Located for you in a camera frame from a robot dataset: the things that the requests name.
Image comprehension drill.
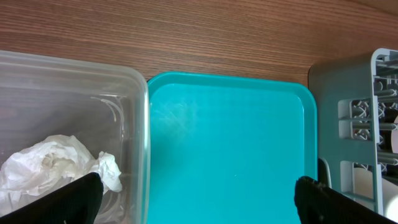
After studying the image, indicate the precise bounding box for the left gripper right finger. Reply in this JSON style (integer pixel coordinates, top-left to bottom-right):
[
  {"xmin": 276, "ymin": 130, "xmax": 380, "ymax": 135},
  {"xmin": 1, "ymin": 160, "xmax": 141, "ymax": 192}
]
[{"xmin": 294, "ymin": 176, "xmax": 397, "ymax": 224}]

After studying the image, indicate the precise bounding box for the white cup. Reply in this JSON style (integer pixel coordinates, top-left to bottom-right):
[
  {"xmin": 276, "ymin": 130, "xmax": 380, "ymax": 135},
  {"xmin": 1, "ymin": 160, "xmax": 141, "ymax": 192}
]
[{"xmin": 354, "ymin": 167, "xmax": 397, "ymax": 222}]

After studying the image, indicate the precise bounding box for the grey dishwasher rack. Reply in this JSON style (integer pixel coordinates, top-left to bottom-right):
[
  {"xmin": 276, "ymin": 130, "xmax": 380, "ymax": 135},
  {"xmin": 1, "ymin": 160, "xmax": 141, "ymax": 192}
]
[{"xmin": 308, "ymin": 48, "xmax": 397, "ymax": 216}]

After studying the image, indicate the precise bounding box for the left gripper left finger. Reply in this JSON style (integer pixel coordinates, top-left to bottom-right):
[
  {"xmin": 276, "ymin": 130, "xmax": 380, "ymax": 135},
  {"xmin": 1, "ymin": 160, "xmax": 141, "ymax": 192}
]
[{"xmin": 1, "ymin": 172, "xmax": 104, "ymax": 224}]

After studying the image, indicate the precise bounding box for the clear plastic bin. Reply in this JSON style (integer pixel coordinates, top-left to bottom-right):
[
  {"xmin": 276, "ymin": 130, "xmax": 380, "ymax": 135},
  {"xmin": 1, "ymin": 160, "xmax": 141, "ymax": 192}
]
[{"xmin": 1, "ymin": 51, "xmax": 150, "ymax": 223}]

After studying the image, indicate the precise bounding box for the white tissue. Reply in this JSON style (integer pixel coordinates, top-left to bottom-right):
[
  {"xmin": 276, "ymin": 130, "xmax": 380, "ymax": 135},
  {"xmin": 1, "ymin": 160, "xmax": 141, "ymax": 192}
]
[{"xmin": 1, "ymin": 135, "xmax": 123, "ymax": 216}]

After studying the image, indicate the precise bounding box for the teal serving tray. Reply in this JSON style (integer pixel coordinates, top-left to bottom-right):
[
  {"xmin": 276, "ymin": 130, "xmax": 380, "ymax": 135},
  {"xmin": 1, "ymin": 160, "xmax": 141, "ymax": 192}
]
[{"xmin": 147, "ymin": 72, "xmax": 318, "ymax": 224}]

